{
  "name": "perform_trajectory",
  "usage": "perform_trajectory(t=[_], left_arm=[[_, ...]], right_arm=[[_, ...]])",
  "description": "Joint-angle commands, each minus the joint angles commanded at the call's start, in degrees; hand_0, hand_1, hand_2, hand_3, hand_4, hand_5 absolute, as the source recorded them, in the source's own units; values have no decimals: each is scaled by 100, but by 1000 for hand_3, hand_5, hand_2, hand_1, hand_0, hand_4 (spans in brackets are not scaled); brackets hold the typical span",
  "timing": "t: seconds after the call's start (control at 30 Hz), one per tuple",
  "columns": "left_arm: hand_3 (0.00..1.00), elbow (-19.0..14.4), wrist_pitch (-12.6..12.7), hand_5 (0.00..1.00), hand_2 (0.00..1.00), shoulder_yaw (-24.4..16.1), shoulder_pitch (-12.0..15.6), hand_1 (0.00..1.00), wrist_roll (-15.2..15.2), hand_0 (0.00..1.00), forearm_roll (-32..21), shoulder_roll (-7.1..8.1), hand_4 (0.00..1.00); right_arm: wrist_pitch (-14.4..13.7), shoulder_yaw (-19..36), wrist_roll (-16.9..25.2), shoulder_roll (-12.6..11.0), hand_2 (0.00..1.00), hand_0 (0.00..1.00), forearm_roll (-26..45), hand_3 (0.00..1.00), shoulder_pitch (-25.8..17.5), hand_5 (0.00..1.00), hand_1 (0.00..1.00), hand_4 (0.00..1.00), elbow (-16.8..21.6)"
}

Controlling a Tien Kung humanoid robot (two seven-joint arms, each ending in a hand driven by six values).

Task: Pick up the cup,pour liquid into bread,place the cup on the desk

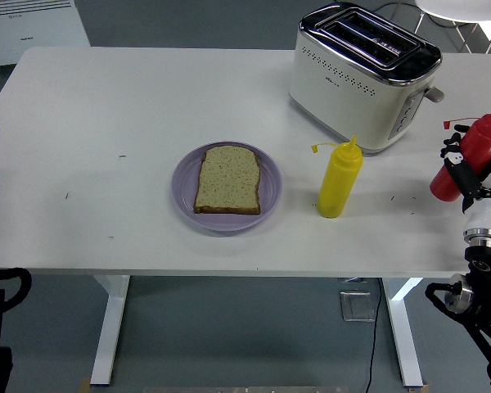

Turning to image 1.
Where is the red squeeze bottle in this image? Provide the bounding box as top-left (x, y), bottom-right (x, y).
top-left (429, 104), bottom-right (491, 202)

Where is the white chrome two-slot toaster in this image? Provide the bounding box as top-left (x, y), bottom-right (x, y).
top-left (289, 2), bottom-right (446, 156)

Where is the yellow squeeze bottle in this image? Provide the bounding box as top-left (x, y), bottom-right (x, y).
top-left (309, 136), bottom-right (365, 219)

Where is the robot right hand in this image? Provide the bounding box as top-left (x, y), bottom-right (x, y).
top-left (439, 131), bottom-right (491, 233)

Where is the white table leg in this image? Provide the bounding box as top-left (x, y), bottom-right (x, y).
top-left (90, 274), bottom-right (131, 386)
top-left (382, 278), bottom-right (425, 389)

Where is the white round stool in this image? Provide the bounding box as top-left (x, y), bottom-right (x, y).
top-left (412, 0), bottom-right (491, 54)

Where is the white panel heater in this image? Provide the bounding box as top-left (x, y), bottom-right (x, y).
top-left (0, 0), bottom-right (92, 81)

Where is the black floor cable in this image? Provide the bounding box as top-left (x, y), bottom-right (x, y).
top-left (365, 278), bottom-right (384, 393)

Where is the purple round plate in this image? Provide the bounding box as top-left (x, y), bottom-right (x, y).
top-left (171, 141), bottom-right (284, 233)

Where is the seeded bread slice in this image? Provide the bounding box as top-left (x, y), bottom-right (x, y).
top-left (193, 145), bottom-right (262, 215)

